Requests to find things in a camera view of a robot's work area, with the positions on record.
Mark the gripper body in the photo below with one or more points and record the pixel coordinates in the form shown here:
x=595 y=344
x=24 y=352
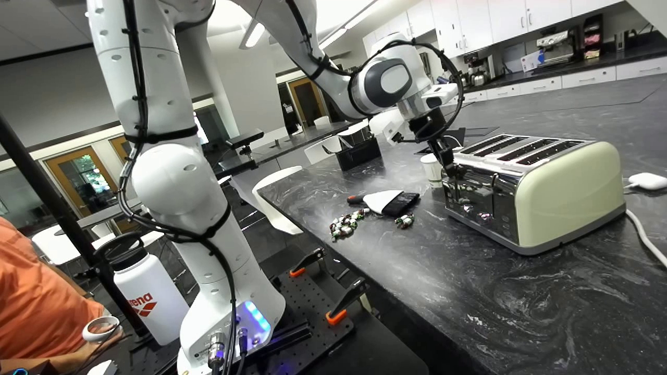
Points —
x=430 y=125

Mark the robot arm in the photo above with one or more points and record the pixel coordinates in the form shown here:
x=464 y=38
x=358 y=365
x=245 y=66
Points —
x=172 y=182

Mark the black toaster lever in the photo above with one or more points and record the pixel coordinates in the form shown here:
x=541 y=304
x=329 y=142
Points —
x=493 y=179

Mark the cream and chrome toaster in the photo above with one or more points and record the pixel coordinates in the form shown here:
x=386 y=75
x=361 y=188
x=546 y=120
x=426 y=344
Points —
x=563 y=198

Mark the white paper cup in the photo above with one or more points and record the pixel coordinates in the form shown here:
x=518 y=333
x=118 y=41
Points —
x=431 y=172

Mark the coffee maker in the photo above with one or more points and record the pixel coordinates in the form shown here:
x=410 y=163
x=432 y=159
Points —
x=477 y=70

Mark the black box holder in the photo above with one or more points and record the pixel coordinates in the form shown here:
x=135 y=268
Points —
x=359 y=153

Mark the small heap of wrapped candies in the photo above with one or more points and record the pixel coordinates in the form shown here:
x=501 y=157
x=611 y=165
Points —
x=405 y=221

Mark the white chair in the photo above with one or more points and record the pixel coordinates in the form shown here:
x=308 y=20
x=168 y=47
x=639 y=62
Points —
x=271 y=198
x=319 y=150

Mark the dark long table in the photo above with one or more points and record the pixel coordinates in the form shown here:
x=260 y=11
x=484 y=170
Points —
x=292 y=143

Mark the espresso machine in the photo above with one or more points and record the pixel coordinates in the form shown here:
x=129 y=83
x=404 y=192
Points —
x=557 y=49

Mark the row of white drawers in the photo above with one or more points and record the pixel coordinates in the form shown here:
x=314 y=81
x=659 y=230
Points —
x=589 y=77

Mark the black and orange clamp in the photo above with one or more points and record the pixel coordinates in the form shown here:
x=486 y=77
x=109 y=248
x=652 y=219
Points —
x=346 y=302
x=307 y=261

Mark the black shelf with packets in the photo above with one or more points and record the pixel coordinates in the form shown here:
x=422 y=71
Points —
x=592 y=36

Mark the ceiling light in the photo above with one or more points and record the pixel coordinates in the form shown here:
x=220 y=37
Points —
x=254 y=35

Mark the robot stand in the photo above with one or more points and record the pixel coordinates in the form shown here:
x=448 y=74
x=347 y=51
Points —
x=307 y=312

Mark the white power adapter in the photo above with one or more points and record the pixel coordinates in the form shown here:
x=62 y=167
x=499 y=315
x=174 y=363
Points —
x=649 y=181

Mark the white water bottle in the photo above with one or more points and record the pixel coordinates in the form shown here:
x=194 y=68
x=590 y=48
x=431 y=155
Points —
x=151 y=297

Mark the wooden double door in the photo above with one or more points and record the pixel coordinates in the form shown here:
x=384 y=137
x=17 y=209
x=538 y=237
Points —
x=78 y=179

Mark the hand controller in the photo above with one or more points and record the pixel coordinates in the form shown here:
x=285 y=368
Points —
x=99 y=328

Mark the round white table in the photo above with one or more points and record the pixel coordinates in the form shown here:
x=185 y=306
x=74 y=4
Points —
x=57 y=245

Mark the person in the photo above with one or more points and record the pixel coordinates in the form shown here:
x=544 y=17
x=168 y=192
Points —
x=36 y=307

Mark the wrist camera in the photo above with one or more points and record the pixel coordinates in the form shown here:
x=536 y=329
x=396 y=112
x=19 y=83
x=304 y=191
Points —
x=393 y=125

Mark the row of white wall cabinets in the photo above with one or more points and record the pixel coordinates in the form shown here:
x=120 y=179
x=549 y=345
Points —
x=490 y=23

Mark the camera on mount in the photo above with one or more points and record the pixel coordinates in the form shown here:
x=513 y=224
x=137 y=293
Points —
x=245 y=139

